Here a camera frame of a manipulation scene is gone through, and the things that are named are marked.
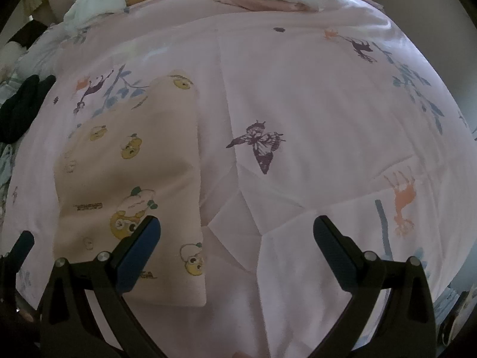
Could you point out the dark headboard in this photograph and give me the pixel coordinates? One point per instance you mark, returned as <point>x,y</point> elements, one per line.
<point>29,31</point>

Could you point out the white plush toy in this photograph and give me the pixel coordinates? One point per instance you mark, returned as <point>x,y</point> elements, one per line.
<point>9,57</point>

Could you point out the black cloth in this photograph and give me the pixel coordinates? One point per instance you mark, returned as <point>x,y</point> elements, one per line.
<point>22,108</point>

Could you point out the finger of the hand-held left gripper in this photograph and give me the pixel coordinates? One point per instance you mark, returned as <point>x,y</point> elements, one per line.
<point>22,245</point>

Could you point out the pink folded cloth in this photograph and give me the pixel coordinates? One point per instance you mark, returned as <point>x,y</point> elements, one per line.
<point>261,3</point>

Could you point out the pink animal print blanket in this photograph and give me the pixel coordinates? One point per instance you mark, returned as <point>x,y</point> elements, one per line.
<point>316,100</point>

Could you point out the cream bear print baby garment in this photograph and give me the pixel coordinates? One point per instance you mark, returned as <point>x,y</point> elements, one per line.
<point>149,156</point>

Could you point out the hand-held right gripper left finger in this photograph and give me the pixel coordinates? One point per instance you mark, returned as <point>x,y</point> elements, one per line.
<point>139,248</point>

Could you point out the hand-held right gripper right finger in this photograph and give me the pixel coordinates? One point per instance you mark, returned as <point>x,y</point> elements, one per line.
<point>333,248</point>

